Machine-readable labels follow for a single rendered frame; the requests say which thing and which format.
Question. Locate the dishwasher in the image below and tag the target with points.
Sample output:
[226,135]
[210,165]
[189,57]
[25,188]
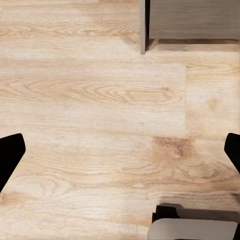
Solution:
[194,19]

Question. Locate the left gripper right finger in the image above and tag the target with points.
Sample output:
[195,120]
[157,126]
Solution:
[232,149]

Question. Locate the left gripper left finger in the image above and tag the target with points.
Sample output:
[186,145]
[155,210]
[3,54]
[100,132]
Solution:
[12,149]

